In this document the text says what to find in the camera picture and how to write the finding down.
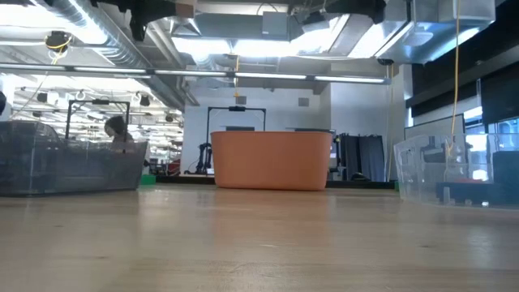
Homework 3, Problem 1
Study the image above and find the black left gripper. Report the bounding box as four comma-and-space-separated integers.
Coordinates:
91, 0, 179, 41

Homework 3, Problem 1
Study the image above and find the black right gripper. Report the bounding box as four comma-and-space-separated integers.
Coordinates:
324, 0, 386, 24

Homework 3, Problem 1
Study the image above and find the orange plastic bin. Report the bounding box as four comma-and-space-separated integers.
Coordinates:
209, 130, 334, 192

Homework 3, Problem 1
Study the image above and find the long ceiling light bar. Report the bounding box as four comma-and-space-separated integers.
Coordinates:
0, 62, 386, 85

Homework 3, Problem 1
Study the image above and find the person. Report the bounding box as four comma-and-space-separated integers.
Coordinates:
104, 115, 135, 144

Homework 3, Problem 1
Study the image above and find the dark grey curtain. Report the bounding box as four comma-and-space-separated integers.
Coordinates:
338, 132, 386, 183

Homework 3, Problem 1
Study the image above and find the smoky grey transparent bin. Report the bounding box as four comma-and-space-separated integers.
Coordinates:
0, 120, 149, 199

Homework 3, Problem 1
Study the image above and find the clear plastic bin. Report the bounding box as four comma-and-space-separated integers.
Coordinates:
392, 132, 519, 210

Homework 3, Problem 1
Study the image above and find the yellow hanging cable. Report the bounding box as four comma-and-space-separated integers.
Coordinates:
444, 0, 462, 160

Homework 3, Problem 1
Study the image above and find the black yellow cable reel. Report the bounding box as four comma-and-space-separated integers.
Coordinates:
44, 30, 74, 54

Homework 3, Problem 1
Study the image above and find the white wall panel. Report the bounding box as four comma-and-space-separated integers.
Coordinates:
403, 113, 466, 141

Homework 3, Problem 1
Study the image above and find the black aluminium table frame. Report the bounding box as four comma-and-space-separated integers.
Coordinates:
139, 174, 401, 190

